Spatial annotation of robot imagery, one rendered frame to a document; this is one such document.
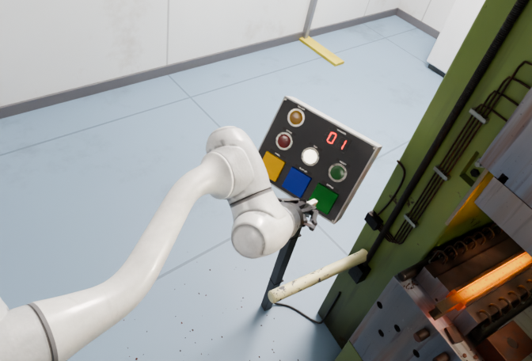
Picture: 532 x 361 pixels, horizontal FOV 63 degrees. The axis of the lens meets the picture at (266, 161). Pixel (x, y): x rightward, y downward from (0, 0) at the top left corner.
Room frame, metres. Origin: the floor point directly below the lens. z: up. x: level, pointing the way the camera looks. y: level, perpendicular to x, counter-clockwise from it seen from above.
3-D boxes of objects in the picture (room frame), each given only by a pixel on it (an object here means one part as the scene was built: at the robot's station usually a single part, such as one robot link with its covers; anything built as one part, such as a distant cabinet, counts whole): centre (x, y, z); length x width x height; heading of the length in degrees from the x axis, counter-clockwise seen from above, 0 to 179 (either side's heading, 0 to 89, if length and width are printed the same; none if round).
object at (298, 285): (0.94, -0.30, 0.62); 0.44 x 0.05 x 0.05; 130
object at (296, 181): (1.00, -0.11, 1.01); 0.07 x 0.05 x 0.07; 65
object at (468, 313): (0.87, -0.75, 0.96); 0.42 x 0.20 x 0.09; 130
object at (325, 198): (0.95, -0.20, 1.01); 0.07 x 0.05 x 0.07; 65
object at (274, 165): (1.04, -0.02, 1.01); 0.07 x 0.05 x 0.07; 65
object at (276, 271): (1.11, -0.17, 0.54); 0.04 x 0.04 x 1.08; 40
